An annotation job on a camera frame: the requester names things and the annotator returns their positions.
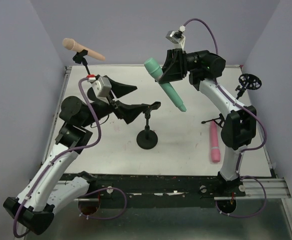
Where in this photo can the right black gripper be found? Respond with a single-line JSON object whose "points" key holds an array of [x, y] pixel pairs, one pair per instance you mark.
{"points": [[183, 63]]}

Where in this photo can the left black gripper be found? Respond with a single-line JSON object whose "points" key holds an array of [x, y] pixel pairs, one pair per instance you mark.
{"points": [[113, 100]]}

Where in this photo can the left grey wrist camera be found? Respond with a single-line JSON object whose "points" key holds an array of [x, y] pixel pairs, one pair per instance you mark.
{"points": [[100, 86]]}

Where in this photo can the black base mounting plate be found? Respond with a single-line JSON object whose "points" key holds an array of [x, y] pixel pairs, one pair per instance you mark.
{"points": [[157, 191]]}

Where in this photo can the teal toy microphone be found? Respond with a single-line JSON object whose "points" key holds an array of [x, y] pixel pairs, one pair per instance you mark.
{"points": [[156, 72]]}

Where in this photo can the pink toy microphone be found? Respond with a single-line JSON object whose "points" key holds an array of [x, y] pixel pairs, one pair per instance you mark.
{"points": [[214, 144]]}

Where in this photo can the black tripod microphone stand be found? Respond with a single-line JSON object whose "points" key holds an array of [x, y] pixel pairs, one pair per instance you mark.
{"points": [[248, 81]]}

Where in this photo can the aluminium frame rail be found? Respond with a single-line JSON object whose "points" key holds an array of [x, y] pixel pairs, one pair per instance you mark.
{"points": [[35, 104]]}

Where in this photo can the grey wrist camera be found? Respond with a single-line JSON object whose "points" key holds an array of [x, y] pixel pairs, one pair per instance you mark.
{"points": [[177, 37], [100, 86]]}

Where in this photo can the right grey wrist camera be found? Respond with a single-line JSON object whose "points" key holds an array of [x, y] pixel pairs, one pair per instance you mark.
{"points": [[177, 37]]}

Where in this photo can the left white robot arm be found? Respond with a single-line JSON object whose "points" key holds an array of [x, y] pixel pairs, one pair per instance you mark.
{"points": [[34, 209]]}

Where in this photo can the beige toy microphone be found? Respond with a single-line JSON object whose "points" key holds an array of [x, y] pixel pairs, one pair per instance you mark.
{"points": [[72, 45]]}

